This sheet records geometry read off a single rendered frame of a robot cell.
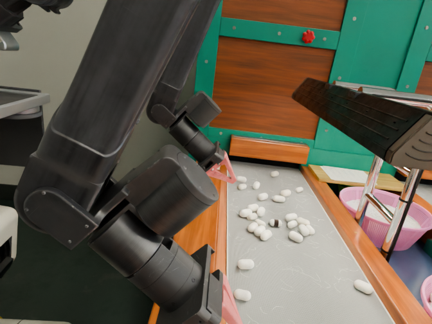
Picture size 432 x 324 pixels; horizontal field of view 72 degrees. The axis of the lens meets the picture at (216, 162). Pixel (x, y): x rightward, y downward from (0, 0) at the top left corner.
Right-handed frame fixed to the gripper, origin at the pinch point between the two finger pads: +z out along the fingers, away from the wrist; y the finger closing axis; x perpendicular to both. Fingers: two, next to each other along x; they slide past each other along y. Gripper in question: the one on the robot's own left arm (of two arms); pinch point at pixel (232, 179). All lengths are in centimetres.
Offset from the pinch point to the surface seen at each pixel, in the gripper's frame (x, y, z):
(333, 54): -47, 47, 4
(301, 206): -5.7, 13.4, 25.2
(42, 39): 56, 120, -105
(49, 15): 42, 120, -110
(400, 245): -20, 5, 49
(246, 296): 5.5, -27.3, 9.3
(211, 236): 9.4, -11.9, 3.1
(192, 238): 12.0, -13.5, 0.0
